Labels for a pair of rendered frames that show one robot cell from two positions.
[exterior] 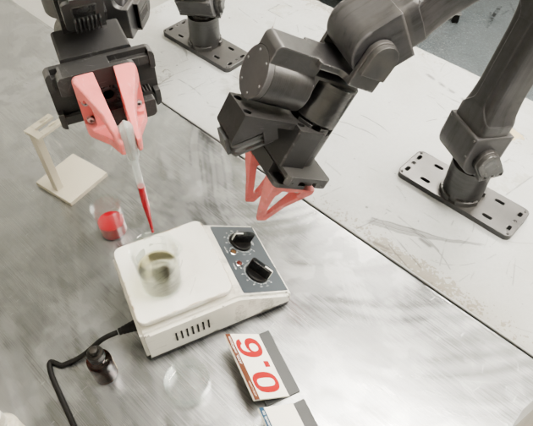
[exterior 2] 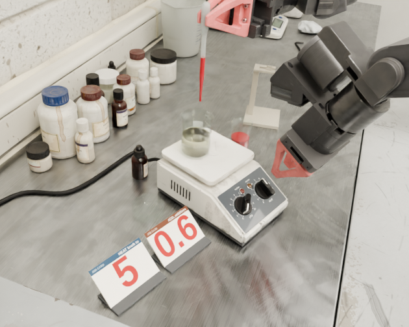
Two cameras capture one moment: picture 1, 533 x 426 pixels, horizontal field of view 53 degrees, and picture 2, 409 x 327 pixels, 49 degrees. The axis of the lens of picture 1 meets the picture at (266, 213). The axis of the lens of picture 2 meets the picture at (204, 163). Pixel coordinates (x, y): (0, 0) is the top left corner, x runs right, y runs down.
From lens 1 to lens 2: 0.47 m
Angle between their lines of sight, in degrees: 47
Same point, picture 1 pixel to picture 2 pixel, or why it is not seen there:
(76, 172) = (267, 115)
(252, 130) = (285, 80)
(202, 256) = (226, 162)
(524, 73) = not seen: outside the picture
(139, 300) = (176, 146)
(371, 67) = (371, 73)
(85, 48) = not seen: outside the picture
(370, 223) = (363, 285)
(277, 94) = (309, 61)
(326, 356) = (210, 284)
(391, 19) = (408, 43)
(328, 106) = (343, 102)
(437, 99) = not seen: outside the picture
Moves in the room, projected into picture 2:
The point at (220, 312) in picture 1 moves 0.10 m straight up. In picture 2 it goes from (197, 193) to (200, 143)
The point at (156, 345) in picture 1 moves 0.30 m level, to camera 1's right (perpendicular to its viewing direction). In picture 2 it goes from (160, 177) to (237, 319)
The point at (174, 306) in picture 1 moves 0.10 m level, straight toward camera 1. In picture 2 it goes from (181, 161) to (130, 184)
